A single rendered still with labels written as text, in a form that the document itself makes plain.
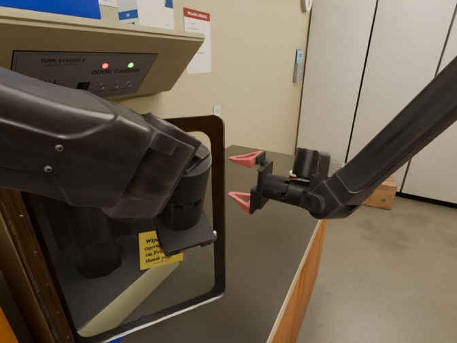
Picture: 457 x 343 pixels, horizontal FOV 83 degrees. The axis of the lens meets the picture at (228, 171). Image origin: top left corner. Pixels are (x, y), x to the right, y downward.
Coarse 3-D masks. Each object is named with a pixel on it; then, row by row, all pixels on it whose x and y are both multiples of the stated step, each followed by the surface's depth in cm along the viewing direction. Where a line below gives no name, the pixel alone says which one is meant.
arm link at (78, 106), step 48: (0, 96) 10; (48, 96) 12; (96, 96) 16; (0, 144) 10; (48, 144) 12; (96, 144) 14; (144, 144) 16; (48, 192) 13; (96, 192) 15; (144, 192) 19
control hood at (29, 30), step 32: (0, 32) 22; (32, 32) 24; (64, 32) 26; (96, 32) 28; (128, 32) 32; (160, 32) 36; (192, 32) 42; (0, 64) 24; (160, 64) 42; (128, 96) 44
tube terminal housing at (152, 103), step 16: (112, 16) 41; (144, 96) 50; (160, 96) 54; (144, 112) 51; (160, 112) 55; (0, 224) 34; (0, 240) 37; (0, 256) 41; (16, 256) 36; (16, 272) 39; (16, 288) 43; (32, 288) 39; (16, 304) 47; (32, 304) 41; (32, 320) 45; (32, 336) 51; (48, 336) 44
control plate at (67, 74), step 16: (16, 64) 25; (32, 64) 26; (48, 64) 28; (64, 64) 29; (80, 64) 31; (96, 64) 32; (112, 64) 34; (144, 64) 39; (48, 80) 30; (64, 80) 31; (80, 80) 33; (96, 80) 35; (112, 80) 37; (128, 80) 40
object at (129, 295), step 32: (192, 128) 39; (224, 128) 42; (224, 160) 44; (224, 192) 46; (32, 224) 35; (64, 224) 37; (96, 224) 39; (128, 224) 41; (224, 224) 49; (64, 256) 38; (96, 256) 40; (128, 256) 43; (192, 256) 49; (224, 256) 52; (64, 288) 40; (96, 288) 42; (128, 288) 45; (160, 288) 48; (192, 288) 52; (224, 288) 56; (96, 320) 45; (128, 320) 48; (160, 320) 51
